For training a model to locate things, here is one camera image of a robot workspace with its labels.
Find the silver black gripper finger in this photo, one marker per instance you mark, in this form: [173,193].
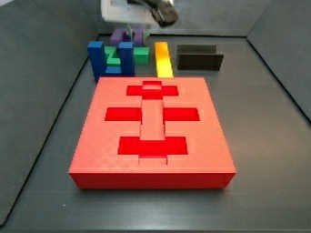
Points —
[146,32]

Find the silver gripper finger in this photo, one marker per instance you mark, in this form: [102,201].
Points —
[130,32]

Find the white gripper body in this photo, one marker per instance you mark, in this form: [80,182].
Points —
[121,12]

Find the purple U-shaped block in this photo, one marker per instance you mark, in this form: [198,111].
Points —
[122,35]

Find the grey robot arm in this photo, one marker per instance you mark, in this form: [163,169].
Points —
[162,10]

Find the black angled fixture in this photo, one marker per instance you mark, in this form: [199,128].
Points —
[198,57]

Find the red insertion board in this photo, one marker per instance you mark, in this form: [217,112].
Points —
[153,136]

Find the yellow long bar block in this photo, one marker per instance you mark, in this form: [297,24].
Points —
[162,60]

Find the blue U-shaped block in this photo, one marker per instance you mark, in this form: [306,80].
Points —
[111,60]

